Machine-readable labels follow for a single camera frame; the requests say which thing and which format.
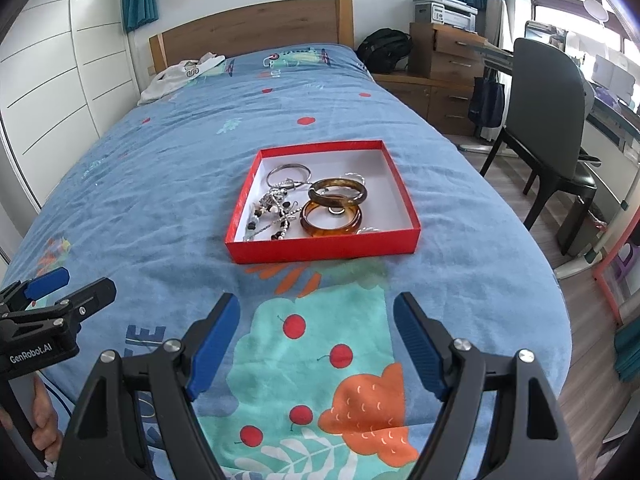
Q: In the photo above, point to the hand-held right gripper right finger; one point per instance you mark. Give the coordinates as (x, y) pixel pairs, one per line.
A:
(420, 350)

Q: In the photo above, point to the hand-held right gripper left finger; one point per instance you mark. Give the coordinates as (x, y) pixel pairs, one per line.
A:
(212, 350)

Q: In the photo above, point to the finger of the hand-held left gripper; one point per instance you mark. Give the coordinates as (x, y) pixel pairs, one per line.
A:
(47, 280)
(87, 297)

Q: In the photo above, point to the silver twisted hoop earring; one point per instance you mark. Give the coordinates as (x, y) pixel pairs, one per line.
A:
(354, 177)
(369, 230)

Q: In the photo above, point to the red cardboard box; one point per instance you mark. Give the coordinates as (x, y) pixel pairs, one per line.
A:
(325, 245)

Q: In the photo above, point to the amber orange bangle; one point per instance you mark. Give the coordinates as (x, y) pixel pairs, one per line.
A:
(312, 222)

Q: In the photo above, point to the dark brown bangle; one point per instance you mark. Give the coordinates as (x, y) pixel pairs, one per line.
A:
(320, 187)

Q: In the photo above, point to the thin silver bangle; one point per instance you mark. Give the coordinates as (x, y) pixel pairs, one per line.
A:
(287, 170)

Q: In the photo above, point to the person's left hand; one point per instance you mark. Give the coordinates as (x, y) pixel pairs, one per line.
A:
(45, 425)

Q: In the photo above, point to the white wardrobe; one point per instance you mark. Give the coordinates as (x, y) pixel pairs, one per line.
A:
(55, 85)

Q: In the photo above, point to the white garment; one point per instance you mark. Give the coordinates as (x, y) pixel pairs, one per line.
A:
(170, 80)

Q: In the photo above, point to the dark blue bag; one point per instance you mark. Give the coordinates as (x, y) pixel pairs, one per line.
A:
(487, 102)

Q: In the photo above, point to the black chair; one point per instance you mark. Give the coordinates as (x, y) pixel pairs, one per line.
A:
(545, 110)

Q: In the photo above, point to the wooden drawer cabinet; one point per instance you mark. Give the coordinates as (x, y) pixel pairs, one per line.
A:
(440, 75)

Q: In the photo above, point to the glass top desk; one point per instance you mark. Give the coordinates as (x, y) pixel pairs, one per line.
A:
(612, 125)

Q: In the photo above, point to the black backpack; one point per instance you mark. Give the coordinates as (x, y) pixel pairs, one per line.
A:
(382, 47)

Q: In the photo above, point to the wooden headboard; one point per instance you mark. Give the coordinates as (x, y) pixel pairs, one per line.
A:
(250, 35)

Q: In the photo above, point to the white printer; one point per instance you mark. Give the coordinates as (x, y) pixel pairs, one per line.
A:
(445, 10)

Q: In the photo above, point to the white round lamp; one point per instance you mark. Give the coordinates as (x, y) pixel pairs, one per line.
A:
(596, 9)

